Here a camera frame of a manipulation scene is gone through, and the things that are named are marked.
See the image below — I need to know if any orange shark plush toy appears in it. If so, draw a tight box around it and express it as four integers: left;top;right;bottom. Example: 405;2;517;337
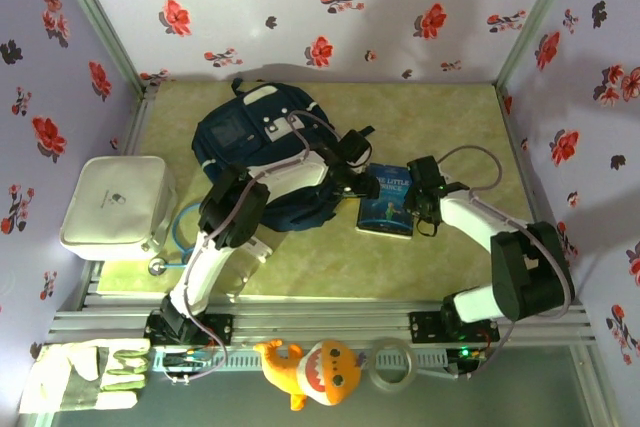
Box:
252;338;369;412

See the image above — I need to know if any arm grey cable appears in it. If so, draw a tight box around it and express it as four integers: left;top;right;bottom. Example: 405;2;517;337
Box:
439;145;575;381
164;109;351;386

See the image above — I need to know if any left arm grey cable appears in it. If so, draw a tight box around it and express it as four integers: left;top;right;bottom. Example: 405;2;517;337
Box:
164;109;351;386

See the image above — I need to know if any clear tape roll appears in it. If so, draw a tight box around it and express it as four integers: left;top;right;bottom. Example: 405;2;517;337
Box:
368;337;419;392

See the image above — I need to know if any blue Little Prince book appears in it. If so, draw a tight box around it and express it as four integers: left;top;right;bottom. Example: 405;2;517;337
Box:
355;161;416;241

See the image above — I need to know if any white slotted cable duct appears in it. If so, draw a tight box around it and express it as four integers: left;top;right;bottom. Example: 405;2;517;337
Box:
152;346;451;371

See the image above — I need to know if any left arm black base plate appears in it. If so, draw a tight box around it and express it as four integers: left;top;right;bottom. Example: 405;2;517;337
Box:
144;312;235;346

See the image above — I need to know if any blue stethoscope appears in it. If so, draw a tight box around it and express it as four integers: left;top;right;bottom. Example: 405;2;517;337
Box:
148;201;204;276

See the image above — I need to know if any aluminium frame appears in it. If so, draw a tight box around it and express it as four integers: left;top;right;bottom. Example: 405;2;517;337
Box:
19;0;624;427

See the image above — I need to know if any white and green work glove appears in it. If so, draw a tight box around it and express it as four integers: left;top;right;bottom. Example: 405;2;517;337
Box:
19;338;151;414

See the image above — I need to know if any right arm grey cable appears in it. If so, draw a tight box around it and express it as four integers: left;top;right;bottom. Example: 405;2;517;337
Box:
439;145;575;381

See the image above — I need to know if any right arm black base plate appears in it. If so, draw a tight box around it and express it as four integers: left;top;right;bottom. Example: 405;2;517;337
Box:
408;310;501;343

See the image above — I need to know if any clear plastic box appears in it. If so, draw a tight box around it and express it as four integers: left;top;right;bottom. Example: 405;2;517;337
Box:
219;246;261;298

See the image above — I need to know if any white zip case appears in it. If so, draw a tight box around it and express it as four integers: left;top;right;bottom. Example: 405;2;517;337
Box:
59;155;177;262

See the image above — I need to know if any navy blue backpack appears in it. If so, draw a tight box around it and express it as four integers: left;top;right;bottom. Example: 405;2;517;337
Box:
192;77;376;233

